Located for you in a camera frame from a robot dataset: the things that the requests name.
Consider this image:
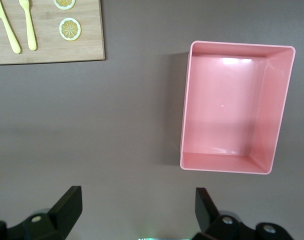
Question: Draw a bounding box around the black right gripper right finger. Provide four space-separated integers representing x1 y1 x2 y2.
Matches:
191 187 293 240

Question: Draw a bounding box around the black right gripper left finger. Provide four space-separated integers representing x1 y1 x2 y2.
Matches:
0 185 83 240

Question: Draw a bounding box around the pink plastic bin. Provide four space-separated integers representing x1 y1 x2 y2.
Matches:
179 40 297 175

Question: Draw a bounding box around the wooden cutting board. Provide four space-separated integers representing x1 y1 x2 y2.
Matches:
0 0 106 65

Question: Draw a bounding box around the yellow plastic fork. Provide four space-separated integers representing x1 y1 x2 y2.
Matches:
18 0 38 52

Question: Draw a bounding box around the toy lemon slice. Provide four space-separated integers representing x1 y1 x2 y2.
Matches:
58 17 82 42
53 0 76 11

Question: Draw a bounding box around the yellow plastic knife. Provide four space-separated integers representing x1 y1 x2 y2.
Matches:
0 0 22 54

